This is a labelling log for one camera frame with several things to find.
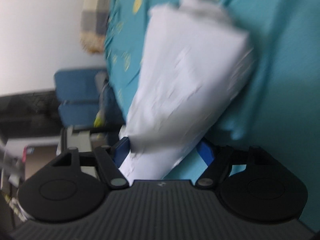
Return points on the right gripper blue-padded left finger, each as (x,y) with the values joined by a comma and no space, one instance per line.
(109,159)

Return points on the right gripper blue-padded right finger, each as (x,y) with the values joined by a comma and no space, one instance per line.
(217,160)

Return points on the white polo shirt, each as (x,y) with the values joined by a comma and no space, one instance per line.
(195,62)

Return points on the white desk with black legs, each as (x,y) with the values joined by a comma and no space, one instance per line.
(78,137)

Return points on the yellow green plush toy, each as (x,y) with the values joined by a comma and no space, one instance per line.
(99,119)

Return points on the blue covered chair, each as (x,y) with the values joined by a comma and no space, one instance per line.
(77,85)
(73,114)

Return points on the brown cardboard box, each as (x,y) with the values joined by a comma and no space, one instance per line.
(36,157)

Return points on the teal patterned bed sheet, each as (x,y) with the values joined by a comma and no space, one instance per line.
(278,110)

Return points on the grey cloth on chair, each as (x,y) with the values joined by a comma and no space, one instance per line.
(101,81)

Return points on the dark window grille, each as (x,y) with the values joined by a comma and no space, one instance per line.
(30,115)

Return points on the plaid checkered pillow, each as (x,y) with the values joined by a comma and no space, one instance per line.
(93,25)

